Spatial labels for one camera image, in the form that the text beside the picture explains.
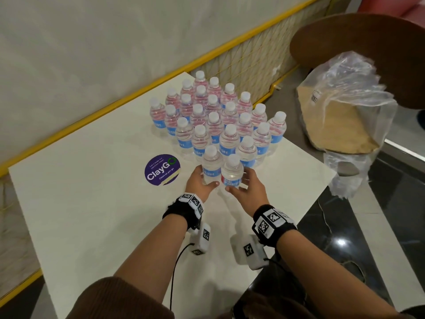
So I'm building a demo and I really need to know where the purple round sticker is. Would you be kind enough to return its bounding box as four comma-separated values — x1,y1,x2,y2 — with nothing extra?
144,153,182,187

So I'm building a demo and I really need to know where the brown cardboard box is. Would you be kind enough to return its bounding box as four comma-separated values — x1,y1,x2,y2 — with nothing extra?
297,86,381,155

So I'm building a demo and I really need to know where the person's left forearm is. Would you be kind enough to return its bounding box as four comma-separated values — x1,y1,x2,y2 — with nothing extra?
114,214,188,303

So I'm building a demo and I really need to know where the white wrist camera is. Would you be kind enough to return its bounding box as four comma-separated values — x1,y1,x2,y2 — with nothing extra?
189,223,212,256
230,233,270,271

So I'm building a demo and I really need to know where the person's right hand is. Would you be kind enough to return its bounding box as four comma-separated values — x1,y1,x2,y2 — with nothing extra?
225,167,270,218

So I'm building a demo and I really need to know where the pink seat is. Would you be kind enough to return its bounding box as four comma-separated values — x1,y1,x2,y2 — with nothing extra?
357,0,425,29

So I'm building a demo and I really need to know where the person's right forearm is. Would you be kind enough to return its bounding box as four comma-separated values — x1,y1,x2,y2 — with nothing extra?
276,229,399,318

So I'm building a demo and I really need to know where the brown chair backrest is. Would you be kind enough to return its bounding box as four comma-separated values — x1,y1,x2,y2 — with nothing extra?
289,13,425,110

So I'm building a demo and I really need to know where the brown sweater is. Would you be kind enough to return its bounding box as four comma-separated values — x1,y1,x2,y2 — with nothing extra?
66,276,425,319

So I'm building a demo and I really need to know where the person's left hand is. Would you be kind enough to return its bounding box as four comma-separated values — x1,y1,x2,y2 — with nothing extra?
185,165,220,203

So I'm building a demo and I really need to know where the white table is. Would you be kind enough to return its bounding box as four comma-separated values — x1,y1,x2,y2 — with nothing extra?
8,72,338,319

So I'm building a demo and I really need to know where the black cable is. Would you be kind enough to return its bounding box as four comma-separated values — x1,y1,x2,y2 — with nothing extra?
170,243,195,311
264,258,290,273

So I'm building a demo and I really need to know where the yellow wire mesh fence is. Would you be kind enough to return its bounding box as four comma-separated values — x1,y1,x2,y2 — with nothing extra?
0,0,352,300

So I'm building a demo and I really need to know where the arranged group of water bottles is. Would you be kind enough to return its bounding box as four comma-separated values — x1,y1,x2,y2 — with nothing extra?
149,70,287,170

